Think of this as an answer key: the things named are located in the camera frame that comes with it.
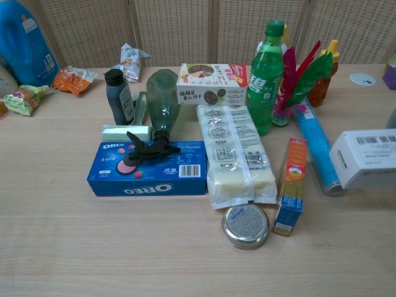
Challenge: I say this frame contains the white crumpled snack bag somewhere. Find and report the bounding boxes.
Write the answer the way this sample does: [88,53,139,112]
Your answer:
[111,43,153,84]

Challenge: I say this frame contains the grey round cable grommet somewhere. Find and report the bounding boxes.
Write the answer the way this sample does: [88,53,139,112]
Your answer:
[349,72,378,87]

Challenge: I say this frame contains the white box with barcode label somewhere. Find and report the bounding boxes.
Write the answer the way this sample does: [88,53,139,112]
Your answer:
[328,128,396,191]

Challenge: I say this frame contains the round silver metal tin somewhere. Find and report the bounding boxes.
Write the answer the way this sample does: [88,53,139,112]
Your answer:
[220,204,270,251]

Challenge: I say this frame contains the wooden woven folding screen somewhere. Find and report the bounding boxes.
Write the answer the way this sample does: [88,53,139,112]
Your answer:
[18,0,396,69]

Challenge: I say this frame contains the purple object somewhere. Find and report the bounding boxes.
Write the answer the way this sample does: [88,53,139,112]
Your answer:
[382,62,396,91]

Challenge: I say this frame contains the white biscuit box red corner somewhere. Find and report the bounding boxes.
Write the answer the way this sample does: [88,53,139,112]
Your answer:
[176,62,249,107]

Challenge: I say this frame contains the green yellow snack packet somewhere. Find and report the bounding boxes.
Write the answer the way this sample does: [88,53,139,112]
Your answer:
[2,85,50,118]

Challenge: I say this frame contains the blue plastic wrap roll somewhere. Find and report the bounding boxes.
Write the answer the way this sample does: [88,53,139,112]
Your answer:
[291,97,347,197]

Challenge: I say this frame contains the beige plastic bottle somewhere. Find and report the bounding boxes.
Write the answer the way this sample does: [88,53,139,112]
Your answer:
[0,54,20,98]

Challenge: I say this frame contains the colourful feather shuttlecock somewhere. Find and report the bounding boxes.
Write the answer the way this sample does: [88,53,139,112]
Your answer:
[271,40,334,129]

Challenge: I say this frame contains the blue Oreo cookie box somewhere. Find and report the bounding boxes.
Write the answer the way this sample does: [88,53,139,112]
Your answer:
[86,140,209,198]

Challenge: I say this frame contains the blue detergent jug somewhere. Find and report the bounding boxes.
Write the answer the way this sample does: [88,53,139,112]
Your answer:
[0,0,61,88]

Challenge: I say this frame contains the white bottle yellow cap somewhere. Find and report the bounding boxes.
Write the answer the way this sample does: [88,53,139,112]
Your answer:
[256,24,293,62]

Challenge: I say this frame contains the green Sprite soda bottle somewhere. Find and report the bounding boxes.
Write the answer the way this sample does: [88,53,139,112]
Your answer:
[246,19,286,137]

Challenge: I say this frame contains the white sponge pack clear wrap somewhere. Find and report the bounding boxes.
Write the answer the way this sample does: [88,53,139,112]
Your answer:
[196,104,278,212]

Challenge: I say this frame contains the green spray bottle black trigger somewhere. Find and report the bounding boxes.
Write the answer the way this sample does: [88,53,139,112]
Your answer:
[123,69,183,168]

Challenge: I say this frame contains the amber bottle yellow cap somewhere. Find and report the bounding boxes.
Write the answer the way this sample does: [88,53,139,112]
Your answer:
[306,39,341,108]

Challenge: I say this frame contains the dark grey bottle black cap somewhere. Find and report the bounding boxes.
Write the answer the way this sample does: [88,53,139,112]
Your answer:
[103,69,136,126]

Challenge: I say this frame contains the orange snack packet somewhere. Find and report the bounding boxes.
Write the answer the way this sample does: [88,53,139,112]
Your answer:
[51,65,99,95]

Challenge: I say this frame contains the orange and blue tall box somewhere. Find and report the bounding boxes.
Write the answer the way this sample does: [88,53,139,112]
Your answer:
[272,137,309,238]

